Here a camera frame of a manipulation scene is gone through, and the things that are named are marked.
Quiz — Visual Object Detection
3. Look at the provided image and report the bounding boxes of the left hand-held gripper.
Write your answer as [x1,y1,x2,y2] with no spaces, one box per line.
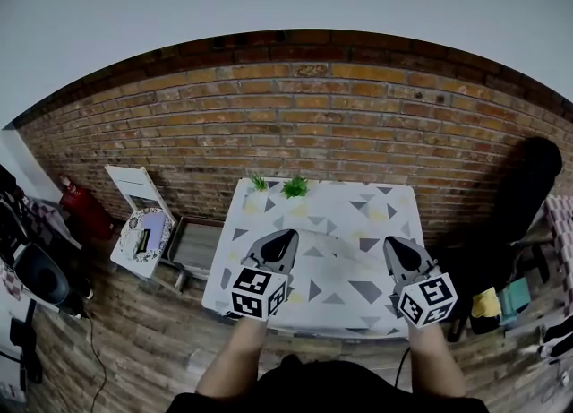
[231,228,301,323]

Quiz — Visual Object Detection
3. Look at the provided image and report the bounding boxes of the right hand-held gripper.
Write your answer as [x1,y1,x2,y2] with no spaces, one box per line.
[382,235,459,329]

